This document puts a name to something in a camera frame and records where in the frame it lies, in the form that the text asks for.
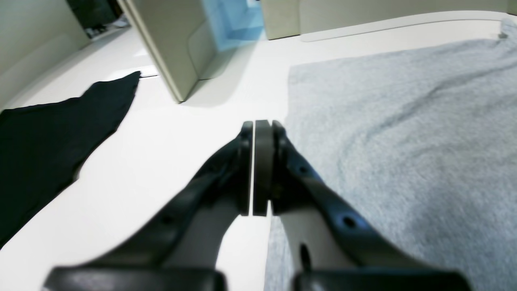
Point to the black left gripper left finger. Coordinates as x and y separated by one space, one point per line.
177 249

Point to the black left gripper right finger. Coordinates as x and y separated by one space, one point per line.
333 247

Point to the grey T-shirt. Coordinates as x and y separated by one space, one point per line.
422 143

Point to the black cloth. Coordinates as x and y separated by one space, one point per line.
43 147

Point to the beige partition panel right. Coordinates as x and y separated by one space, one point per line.
194 41

